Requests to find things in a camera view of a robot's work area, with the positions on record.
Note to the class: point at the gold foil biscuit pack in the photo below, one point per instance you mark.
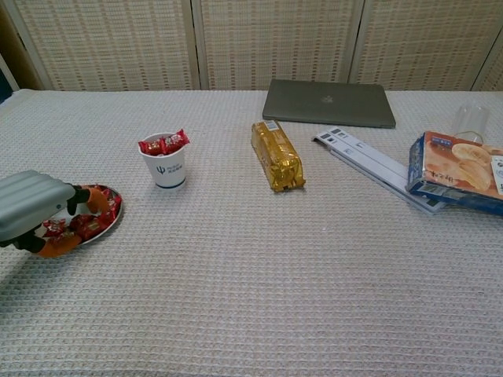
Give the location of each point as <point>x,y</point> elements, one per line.
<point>279,157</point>

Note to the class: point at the brown wooden post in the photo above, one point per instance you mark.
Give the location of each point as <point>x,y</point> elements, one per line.
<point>19,43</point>

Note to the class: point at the left robot hand silver orange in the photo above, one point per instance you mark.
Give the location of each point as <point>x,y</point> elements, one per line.
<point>31,204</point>

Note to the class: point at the woven pale tablecloth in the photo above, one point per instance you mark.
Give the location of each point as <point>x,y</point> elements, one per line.
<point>251,275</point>

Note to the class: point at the round metal plate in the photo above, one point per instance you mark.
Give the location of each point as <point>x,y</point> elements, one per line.
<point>114,218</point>

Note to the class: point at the white paper cup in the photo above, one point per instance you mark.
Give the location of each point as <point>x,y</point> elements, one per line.
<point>169,173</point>

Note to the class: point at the long flat white box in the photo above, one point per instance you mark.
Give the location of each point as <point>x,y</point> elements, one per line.
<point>369,167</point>
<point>369,151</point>

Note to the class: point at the orange blue cracker box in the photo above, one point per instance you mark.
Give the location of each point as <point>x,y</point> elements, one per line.
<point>460,169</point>

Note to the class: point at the grey closed laptop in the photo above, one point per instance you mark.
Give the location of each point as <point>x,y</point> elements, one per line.
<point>330,104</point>

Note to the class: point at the woven bamboo screen panel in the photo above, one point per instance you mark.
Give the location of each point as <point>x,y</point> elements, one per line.
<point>275,39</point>
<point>110,43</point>
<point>493,78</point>
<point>424,39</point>

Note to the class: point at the red candy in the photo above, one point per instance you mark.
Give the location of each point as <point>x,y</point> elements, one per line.
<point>151,147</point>
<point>175,140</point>

